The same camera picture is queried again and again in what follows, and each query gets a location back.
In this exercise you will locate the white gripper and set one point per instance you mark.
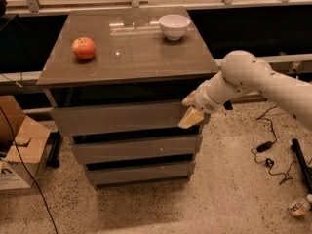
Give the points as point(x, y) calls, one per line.
point(204, 97)

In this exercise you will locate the grey top drawer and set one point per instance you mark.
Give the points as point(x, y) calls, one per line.
point(106, 119)

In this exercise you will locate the grey drawer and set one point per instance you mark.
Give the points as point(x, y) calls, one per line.
point(106, 119)
point(136, 149)
point(141, 174)

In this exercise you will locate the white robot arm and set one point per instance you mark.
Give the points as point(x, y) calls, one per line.
point(239, 73)

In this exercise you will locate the grey middle drawer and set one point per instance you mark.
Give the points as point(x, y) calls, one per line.
point(136, 149)

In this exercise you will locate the grey bottom drawer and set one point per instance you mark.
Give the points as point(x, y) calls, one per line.
point(141, 174)

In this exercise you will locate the grey drawer cabinet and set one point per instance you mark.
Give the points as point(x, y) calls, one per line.
point(134, 63)

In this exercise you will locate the white ceramic bowl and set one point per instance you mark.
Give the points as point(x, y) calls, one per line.
point(174, 27)

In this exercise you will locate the red apple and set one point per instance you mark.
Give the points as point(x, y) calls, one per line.
point(84, 48)

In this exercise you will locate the black bar on floor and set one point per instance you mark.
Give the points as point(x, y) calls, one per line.
point(305, 168)

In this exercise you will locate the black stand foot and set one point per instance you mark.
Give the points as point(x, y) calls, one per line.
point(54, 142)

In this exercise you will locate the plastic bottle on floor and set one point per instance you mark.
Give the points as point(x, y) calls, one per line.
point(301, 206)

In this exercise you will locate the brown cardboard box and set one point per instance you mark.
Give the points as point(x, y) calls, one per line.
point(22, 145)

